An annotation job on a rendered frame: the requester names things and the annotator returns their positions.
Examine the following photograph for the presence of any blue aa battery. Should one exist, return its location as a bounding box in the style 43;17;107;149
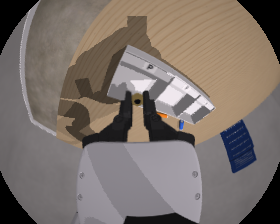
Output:
179;120;184;130

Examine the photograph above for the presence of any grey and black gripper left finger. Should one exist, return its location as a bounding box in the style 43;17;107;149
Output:
82;91;133;148

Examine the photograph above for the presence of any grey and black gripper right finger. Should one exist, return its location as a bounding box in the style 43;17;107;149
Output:
143;90;195;147

